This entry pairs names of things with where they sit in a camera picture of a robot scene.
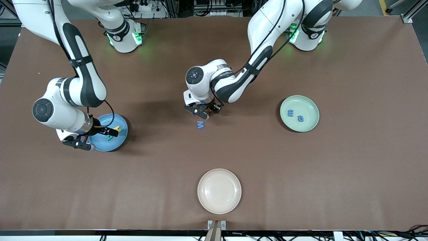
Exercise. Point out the grey metal bracket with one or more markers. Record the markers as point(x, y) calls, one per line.
point(210, 223)

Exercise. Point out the white power strip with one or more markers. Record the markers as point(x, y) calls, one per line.
point(157, 14)
point(220, 13)

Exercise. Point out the wooden post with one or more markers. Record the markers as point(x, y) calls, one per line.
point(214, 234)

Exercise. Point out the blue plate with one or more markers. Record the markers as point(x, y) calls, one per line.
point(115, 145)

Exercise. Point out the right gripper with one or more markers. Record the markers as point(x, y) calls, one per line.
point(99, 129)

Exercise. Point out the green plate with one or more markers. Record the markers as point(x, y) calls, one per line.
point(299, 107)

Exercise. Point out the teal foam letter R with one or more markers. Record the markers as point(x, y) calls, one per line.
point(109, 138)

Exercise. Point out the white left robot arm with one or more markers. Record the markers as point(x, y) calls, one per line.
point(264, 23)

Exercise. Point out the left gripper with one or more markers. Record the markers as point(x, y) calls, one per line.
point(213, 106)

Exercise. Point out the cream plate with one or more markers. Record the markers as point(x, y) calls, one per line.
point(219, 190)

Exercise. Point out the blue foam letter a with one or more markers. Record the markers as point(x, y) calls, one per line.
point(298, 117)

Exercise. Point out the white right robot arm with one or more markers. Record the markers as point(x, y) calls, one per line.
point(33, 16)

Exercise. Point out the aluminium frame profile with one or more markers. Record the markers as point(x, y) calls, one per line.
point(409, 16)
point(23, 18)

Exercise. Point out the black table edge rail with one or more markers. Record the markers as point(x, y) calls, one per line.
point(50, 232)

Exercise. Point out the blue foam letter W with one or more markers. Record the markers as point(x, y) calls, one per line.
point(200, 123)

